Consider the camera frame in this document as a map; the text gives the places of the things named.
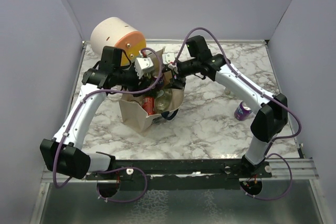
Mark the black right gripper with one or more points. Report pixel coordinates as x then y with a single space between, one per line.
174 82

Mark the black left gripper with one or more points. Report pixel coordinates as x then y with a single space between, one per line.
144 82

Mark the clear chang bottle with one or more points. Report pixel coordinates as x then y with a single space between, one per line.
163 100
227 91

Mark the red cola can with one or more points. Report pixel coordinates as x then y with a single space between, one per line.
148 105

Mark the beige canvas tote bag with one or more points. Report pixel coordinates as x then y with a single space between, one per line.
131 109

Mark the purple fanta can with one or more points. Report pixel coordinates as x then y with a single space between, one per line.
160 82
242 112

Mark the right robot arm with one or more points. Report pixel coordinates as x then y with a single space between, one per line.
270 113

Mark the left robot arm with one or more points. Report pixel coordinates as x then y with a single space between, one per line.
63 153

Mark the white round drawer box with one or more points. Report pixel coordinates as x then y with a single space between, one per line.
115 32

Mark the purple Fanta can tilted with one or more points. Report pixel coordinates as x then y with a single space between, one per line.
242 112

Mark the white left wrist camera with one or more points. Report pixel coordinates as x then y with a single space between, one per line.
143 66

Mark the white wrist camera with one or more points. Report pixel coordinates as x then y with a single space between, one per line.
169 60
143 66

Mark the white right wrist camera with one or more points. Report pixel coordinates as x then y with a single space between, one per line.
169 60

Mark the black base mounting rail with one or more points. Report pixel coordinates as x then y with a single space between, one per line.
180 174

